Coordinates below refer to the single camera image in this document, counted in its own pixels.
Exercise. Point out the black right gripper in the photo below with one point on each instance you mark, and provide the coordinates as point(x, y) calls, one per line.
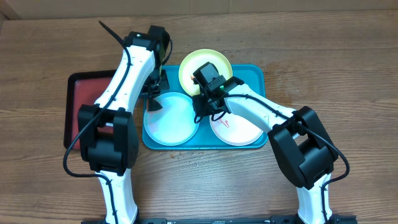
point(201, 102)

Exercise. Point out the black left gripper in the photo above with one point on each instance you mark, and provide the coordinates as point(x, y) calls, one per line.
point(163, 85)

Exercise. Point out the light blue plate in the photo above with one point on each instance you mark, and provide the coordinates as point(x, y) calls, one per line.
point(173, 124)

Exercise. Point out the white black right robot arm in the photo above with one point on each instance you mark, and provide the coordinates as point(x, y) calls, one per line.
point(304, 151)

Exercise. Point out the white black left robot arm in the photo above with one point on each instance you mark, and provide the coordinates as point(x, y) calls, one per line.
point(106, 132)

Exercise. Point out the teal plastic tray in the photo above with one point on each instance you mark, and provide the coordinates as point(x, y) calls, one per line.
point(205, 138)

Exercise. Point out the dark red-lined small tray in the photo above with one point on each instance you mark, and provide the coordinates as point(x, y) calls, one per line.
point(84, 88)

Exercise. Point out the white pink plate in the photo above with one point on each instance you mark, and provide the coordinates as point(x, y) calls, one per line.
point(234, 130)

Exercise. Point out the yellow-green plate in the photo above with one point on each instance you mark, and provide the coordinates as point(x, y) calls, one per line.
point(196, 59)

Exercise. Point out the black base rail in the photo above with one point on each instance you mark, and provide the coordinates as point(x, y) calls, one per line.
point(275, 219)

